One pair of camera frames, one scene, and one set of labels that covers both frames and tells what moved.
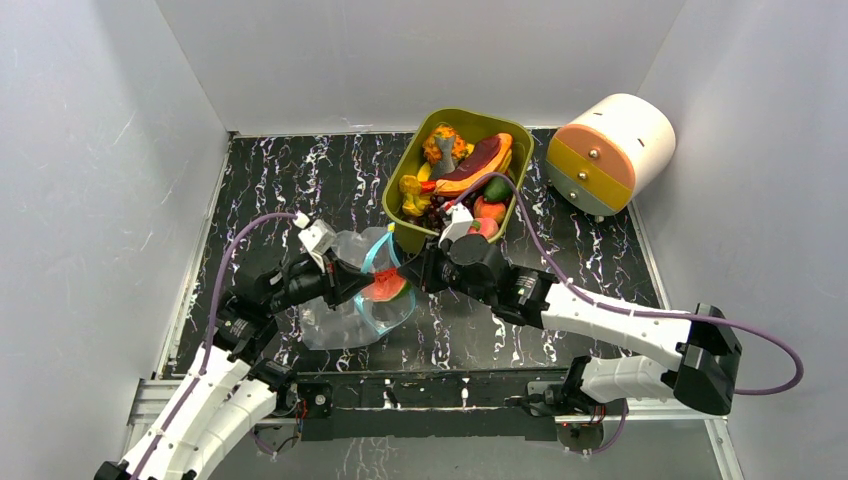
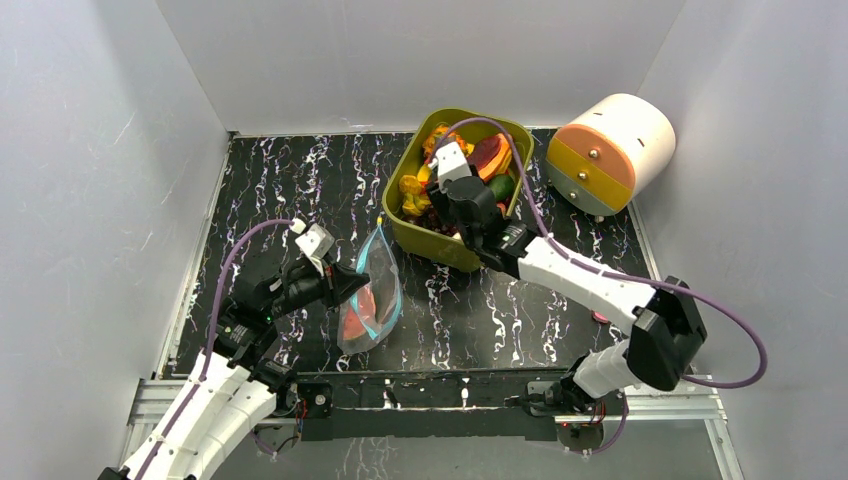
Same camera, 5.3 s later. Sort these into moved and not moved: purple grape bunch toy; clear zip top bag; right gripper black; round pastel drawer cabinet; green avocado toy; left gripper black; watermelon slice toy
Moved: clear zip top bag; right gripper black; watermelon slice toy
Not moved: green avocado toy; round pastel drawer cabinet; purple grape bunch toy; left gripper black
